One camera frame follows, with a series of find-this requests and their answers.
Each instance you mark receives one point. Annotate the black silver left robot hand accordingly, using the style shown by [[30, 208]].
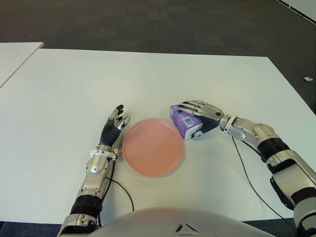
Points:
[[109, 135]]

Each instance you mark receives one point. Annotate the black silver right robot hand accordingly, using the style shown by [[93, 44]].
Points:
[[209, 112]]

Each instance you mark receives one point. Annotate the purple tissue paper pack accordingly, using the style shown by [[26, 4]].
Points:
[[180, 123]]

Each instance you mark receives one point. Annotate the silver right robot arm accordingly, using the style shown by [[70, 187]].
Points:
[[249, 126]]

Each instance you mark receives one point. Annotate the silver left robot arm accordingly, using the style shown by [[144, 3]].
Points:
[[95, 168]]

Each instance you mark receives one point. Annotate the round pink plate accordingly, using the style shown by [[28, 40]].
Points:
[[153, 148]]

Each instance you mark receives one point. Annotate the grey robot torso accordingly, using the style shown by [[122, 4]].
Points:
[[153, 222]]

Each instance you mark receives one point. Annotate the small white floor scrap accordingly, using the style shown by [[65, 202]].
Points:
[[308, 79]]

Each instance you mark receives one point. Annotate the adjacent white table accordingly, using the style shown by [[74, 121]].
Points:
[[13, 58]]

